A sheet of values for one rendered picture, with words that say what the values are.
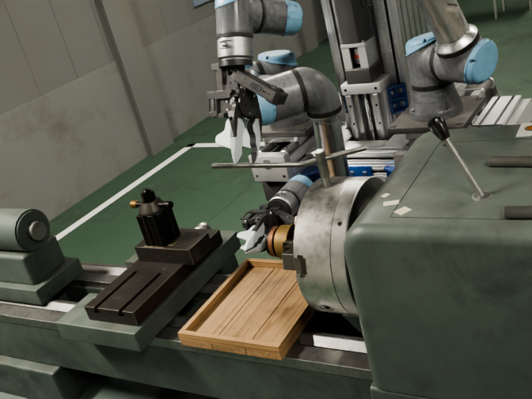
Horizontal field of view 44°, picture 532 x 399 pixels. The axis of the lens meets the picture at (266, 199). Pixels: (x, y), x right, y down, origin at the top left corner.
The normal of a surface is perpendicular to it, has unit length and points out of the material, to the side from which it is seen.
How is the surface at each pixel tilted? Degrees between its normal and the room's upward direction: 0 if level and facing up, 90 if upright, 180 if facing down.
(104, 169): 90
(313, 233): 50
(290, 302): 0
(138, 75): 90
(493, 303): 90
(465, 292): 90
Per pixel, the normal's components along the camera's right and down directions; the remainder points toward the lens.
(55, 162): 0.83, 0.03
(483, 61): 0.60, 0.31
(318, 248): -0.52, -0.01
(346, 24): -0.51, 0.47
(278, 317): -0.24, -0.88
